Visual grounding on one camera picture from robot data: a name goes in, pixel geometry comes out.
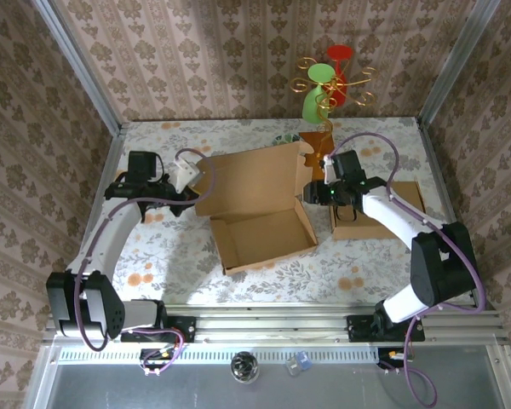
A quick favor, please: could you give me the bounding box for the aluminium frame post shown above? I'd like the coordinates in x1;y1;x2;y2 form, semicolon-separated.
31;0;123;136
417;0;503;127

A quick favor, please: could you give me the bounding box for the gold wire stand wooden base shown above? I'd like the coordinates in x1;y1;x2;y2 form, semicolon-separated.
290;56;381;171

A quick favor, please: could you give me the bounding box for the brown cardboard mailer box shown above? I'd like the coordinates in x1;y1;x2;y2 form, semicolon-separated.
194;140;320;277
330;181;427;241

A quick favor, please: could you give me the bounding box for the aluminium table side rail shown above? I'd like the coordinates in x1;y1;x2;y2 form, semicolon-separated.
416;118;497;311
62;125;127;314

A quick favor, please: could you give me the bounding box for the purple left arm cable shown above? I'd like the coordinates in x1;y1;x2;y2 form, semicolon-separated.
73;147;217;378

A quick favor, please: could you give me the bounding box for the red vase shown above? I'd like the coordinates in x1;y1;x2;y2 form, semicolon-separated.
325;44;354;107

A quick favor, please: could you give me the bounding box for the floral tablecloth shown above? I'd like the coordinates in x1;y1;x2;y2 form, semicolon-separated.
83;118;474;306

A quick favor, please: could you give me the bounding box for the small clear blue box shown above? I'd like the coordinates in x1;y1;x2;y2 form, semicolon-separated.
284;350;312;377

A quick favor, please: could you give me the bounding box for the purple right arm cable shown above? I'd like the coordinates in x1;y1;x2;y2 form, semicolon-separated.
330;132;486;408

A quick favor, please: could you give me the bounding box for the black connector bracket with wires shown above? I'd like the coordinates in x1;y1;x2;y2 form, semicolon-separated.
376;347;412;376
139;347;185;378

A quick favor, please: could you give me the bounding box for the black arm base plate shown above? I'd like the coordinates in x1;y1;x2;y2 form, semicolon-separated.
121;314;197;344
346;314;426;344

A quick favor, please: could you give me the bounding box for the thin black camera cable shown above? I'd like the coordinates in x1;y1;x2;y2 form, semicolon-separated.
334;206;359;223

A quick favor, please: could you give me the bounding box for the white slotted cable duct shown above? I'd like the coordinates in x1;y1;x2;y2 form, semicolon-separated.
57;343;378;364

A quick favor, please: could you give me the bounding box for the shiny metal cup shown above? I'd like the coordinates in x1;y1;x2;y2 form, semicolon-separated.
230;351;261;385

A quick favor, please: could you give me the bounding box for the aluminium mounting rail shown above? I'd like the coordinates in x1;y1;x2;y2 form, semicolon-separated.
42;304;510;344

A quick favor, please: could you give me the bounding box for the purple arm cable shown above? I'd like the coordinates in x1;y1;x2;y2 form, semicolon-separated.
330;132;486;408
73;147;217;378

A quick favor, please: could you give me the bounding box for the green vase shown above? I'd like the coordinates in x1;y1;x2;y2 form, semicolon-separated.
301;62;334;124

